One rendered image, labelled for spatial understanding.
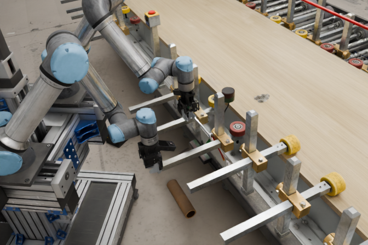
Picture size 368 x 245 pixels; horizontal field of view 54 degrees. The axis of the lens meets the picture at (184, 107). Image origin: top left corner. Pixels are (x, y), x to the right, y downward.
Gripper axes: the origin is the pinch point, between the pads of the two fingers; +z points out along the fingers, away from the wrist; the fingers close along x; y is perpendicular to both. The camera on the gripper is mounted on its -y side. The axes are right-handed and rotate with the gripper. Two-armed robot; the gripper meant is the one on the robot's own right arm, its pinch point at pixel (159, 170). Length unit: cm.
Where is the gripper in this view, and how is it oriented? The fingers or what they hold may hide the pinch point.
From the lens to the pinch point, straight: 167.0
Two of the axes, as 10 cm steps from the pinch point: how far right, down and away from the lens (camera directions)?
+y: -8.9, 3.2, -3.2
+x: 4.5, 5.3, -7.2
